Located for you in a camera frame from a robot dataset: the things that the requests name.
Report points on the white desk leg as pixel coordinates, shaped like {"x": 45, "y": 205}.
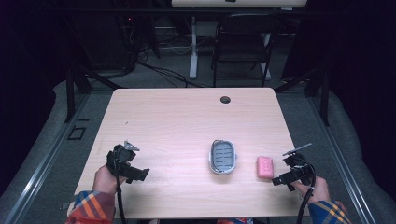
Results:
{"x": 194, "y": 53}

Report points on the black folding chair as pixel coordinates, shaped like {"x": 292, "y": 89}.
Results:
{"x": 246, "y": 43}

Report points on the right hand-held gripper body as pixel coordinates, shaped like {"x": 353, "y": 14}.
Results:
{"x": 299, "y": 168}

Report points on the grey soap dish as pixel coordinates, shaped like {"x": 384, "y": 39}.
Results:
{"x": 222, "y": 156}

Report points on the person's right hand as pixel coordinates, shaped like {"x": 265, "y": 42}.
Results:
{"x": 317, "y": 191}

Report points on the grey metal floor rail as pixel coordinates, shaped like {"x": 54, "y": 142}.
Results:
{"x": 339, "y": 161}
{"x": 40, "y": 168}

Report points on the person's left hand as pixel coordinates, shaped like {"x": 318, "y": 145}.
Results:
{"x": 104, "y": 180}

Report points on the pink soap bar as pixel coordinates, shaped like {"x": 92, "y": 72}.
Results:
{"x": 265, "y": 167}

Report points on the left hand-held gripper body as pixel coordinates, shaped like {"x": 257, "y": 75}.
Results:
{"x": 122, "y": 157}

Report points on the black metal frame stand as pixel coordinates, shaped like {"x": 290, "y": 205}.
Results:
{"x": 71, "y": 93}
{"x": 323, "y": 93}

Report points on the person's colourful clothing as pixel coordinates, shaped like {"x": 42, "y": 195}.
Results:
{"x": 235, "y": 221}

